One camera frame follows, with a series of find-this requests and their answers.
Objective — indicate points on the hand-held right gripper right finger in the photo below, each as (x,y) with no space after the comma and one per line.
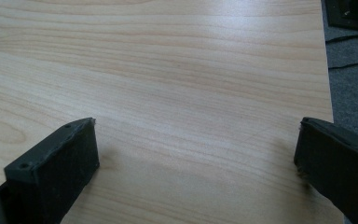
(338,168)

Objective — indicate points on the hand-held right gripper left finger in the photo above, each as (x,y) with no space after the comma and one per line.
(52,174)

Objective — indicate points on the black stand base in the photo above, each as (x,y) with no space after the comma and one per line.
(352,14)

